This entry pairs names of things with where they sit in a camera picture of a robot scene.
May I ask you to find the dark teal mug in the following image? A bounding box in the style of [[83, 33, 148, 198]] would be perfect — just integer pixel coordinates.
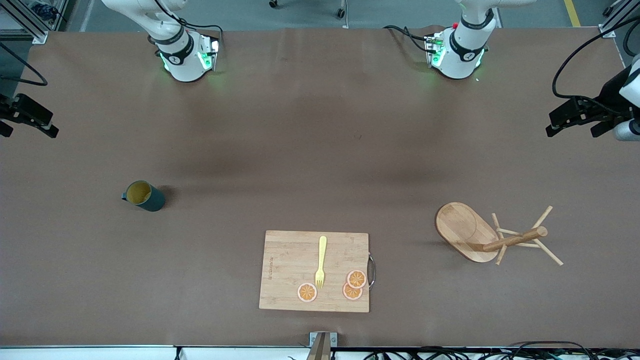
[[121, 180, 166, 212]]

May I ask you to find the wooden mug tree rack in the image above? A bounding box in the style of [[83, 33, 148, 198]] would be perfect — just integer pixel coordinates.
[[435, 202, 564, 266]]

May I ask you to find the yellow plastic fork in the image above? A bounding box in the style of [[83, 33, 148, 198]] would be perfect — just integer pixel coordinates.
[[314, 236, 328, 290]]

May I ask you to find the bamboo cutting board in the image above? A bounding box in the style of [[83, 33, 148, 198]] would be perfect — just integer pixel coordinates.
[[259, 230, 376, 314]]

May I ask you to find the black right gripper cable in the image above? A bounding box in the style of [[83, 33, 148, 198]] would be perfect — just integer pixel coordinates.
[[0, 42, 49, 87]]

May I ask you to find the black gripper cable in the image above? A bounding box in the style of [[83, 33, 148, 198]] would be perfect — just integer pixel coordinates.
[[0, 42, 49, 87], [552, 17, 640, 103]]

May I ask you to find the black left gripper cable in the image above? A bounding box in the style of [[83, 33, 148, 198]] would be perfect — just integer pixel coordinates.
[[552, 17, 640, 103]]

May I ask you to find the aluminium frame profile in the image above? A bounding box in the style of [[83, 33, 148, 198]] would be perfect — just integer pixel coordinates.
[[0, 0, 49, 44], [598, 0, 640, 39]]

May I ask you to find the black arm base cable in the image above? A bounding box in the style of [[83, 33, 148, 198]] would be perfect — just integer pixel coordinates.
[[383, 24, 436, 54], [150, 0, 224, 48]]

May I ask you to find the black cable bundle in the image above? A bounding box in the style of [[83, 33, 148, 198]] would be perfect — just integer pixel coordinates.
[[365, 341, 640, 360]]

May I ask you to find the white table edge rail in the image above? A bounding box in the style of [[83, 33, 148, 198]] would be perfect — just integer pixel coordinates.
[[0, 344, 311, 360]]

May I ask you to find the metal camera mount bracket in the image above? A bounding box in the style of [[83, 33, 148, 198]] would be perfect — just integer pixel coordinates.
[[309, 331, 338, 360]]

